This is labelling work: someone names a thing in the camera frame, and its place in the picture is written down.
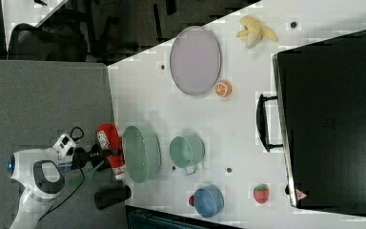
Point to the red plush ketchup bottle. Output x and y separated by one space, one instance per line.
108 138

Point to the blue bowl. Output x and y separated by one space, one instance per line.
208 201

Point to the green spatula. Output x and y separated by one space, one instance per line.
85 177

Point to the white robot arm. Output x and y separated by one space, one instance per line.
41 173

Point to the green pot with handle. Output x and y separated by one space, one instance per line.
186 152

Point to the lavender oval plate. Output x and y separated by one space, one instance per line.
195 61

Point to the green oval strainer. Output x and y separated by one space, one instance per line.
142 153

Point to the black office chair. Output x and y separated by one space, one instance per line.
62 42

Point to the black toaster oven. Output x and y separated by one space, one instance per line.
321 99

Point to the plush orange slice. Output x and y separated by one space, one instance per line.
223 88

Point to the small red ball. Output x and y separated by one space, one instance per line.
191 200

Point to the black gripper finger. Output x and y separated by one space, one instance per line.
110 152

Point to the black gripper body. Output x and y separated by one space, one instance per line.
81 157

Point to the plush peeled banana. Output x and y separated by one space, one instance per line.
253 31

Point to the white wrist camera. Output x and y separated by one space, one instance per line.
64 146

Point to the black cylinder cup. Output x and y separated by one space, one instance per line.
108 197

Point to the plush strawberry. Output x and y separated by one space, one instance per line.
261 193

